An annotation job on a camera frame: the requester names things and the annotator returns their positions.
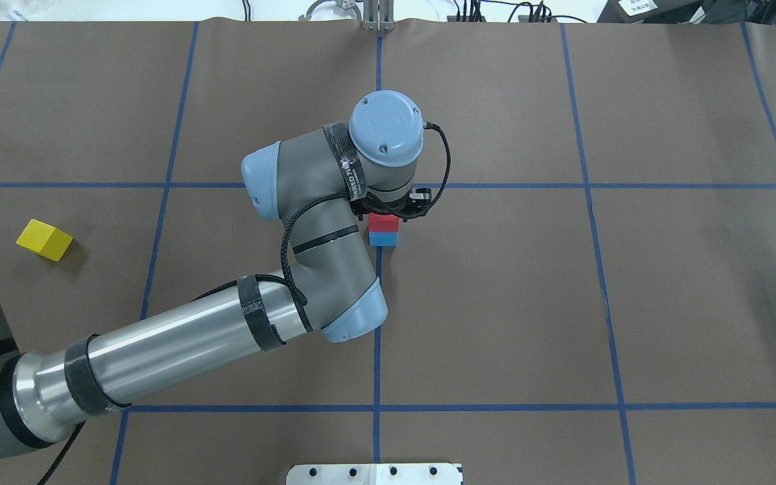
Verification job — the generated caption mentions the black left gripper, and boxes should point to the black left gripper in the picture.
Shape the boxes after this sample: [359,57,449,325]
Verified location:
[355,185,434,222]

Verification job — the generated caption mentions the red wooden block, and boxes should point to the red wooden block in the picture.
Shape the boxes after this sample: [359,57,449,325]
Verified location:
[367,213,401,233]

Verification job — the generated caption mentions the blue wooden block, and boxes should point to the blue wooden block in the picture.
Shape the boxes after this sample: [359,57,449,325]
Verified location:
[368,232,399,248]

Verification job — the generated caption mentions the yellow wooden block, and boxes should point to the yellow wooden block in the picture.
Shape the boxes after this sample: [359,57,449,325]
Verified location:
[15,219,73,262]

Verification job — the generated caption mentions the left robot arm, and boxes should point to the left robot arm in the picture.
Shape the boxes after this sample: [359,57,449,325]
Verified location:
[0,90,435,459]

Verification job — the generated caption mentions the brown paper table cover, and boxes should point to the brown paper table cover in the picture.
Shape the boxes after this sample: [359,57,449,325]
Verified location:
[0,18,776,484]

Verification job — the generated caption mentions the aluminium frame post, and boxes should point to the aluminium frame post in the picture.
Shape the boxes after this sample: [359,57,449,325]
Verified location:
[360,0,395,32]

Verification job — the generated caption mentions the white camera mast base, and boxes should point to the white camera mast base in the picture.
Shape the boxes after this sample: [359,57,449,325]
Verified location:
[286,461,465,484]

